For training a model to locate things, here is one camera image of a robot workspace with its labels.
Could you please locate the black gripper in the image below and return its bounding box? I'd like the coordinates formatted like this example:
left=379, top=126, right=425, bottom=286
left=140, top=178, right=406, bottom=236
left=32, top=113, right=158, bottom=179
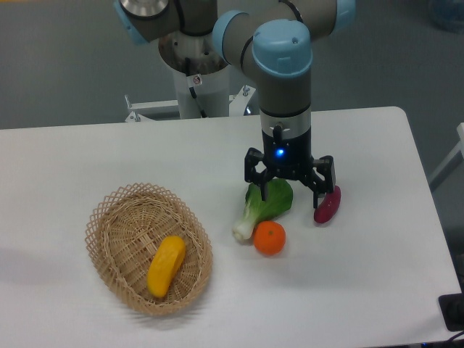
left=244, top=128, right=336, bottom=209

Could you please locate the yellow mango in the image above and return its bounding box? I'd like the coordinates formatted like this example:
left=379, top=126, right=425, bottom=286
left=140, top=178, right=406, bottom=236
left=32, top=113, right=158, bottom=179
left=146, top=236, right=186, bottom=298

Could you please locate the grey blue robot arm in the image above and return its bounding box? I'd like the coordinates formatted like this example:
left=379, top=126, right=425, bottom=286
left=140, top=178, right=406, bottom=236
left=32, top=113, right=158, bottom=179
left=114, top=1, right=356, bottom=200

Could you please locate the woven wicker basket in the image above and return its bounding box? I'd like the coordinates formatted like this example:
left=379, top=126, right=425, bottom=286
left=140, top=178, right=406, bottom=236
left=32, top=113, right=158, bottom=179
left=85, top=183, right=213, bottom=316

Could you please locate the green bok choy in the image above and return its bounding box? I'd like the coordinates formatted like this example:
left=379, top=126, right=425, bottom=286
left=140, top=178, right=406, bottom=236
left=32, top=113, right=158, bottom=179
left=232, top=178, right=294, bottom=243

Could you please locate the purple sweet potato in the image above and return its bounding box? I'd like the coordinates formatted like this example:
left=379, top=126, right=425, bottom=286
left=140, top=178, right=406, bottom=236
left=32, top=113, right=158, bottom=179
left=313, top=186, right=341, bottom=224

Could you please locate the orange mandarin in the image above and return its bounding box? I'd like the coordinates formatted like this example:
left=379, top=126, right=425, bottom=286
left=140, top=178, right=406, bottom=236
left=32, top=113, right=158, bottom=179
left=253, top=220, right=286, bottom=256

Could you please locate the white furniture leg right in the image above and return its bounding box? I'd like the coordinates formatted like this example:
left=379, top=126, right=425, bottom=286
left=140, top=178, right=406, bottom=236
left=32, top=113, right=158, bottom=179
left=428, top=123, right=463, bottom=192

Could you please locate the black device at edge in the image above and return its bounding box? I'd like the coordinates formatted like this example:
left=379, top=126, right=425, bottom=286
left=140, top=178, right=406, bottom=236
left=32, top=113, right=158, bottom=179
left=438, top=293, right=463, bottom=331

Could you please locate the white pedestal base frame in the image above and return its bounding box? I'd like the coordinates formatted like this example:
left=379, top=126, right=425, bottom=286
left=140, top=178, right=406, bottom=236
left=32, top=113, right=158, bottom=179
left=124, top=85, right=258, bottom=123

